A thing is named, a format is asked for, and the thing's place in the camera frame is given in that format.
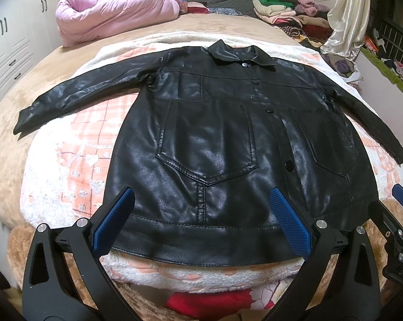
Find black leather jacket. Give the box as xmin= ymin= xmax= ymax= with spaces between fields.
xmin=14 ymin=41 xmax=403 ymax=267

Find clothes on window sill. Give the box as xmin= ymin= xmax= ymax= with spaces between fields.
xmin=364 ymin=28 xmax=403 ymax=80

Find pile of folded clothes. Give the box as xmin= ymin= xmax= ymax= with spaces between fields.
xmin=252 ymin=0 xmax=333 ymax=51

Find green cloth on sill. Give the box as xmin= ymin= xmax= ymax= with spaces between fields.
xmin=360 ymin=48 xmax=403 ymax=93

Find red cloth under blanket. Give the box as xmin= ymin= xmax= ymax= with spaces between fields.
xmin=165 ymin=290 xmax=253 ymax=320

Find black window grille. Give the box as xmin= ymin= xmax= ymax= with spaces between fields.
xmin=375 ymin=18 xmax=403 ymax=64

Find cream satin curtain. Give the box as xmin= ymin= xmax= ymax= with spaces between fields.
xmin=321 ymin=0 xmax=371 ymax=61

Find pink quilted duvet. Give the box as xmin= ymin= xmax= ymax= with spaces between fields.
xmin=56 ymin=0 xmax=188 ymax=47

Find white wardrobe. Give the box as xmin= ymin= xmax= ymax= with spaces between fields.
xmin=0 ymin=0 xmax=62 ymax=101

